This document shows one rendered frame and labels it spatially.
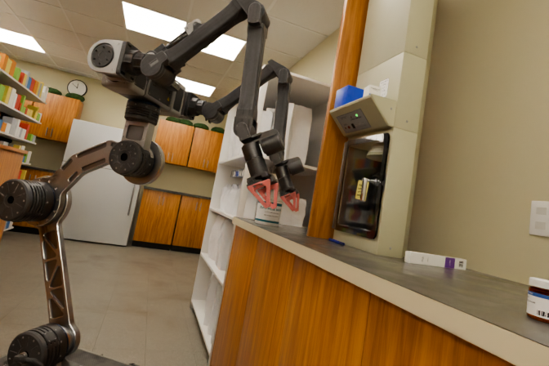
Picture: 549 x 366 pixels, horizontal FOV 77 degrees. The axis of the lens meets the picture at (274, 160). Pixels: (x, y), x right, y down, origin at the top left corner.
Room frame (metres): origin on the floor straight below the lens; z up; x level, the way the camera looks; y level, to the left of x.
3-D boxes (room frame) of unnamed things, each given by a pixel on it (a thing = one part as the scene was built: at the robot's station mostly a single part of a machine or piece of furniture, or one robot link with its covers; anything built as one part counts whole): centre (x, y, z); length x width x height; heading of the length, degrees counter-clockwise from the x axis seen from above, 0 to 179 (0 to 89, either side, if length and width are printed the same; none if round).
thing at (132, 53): (1.17, 0.53, 1.45); 0.09 x 0.08 x 0.12; 167
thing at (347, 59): (1.67, -0.44, 1.64); 0.49 x 0.03 x 1.40; 108
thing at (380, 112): (1.39, -0.31, 1.46); 0.32 x 0.12 x 0.10; 18
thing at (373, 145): (1.40, -0.36, 1.19); 0.30 x 0.01 x 0.40; 18
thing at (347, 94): (1.47, -0.28, 1.56); 0.10 x 0.10 x 0.09; 18
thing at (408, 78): (1.45, -0.48, 1.33); 0.32 x 0.25 x 0.77; 18
